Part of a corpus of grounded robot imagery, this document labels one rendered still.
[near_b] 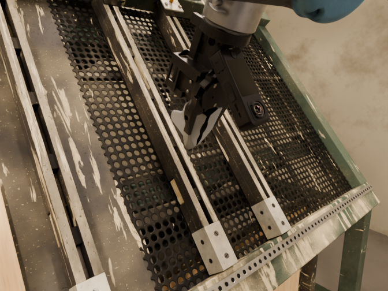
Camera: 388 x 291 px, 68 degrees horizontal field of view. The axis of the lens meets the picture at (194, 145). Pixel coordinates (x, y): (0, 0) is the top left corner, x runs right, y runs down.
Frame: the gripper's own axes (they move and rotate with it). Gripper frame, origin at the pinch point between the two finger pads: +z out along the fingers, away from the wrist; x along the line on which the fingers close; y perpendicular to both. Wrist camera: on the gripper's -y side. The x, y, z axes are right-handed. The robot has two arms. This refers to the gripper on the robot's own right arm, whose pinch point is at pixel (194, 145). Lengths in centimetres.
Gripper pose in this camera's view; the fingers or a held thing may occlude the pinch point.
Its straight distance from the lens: 50.0
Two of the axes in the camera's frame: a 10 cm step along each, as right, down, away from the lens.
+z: -2.9, 7.4, 6.0
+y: -6.7, -6.1, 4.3
